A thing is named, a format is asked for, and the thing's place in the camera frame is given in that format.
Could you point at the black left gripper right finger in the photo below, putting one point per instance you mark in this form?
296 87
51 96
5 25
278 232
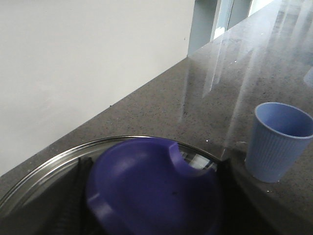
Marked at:
240 217

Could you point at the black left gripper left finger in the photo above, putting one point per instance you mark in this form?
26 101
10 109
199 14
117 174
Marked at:
49 201

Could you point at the glass lid with blue knob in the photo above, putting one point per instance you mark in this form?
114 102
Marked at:
149 186

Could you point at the light blue ribbed cup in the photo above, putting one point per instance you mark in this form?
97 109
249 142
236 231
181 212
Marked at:
279 135

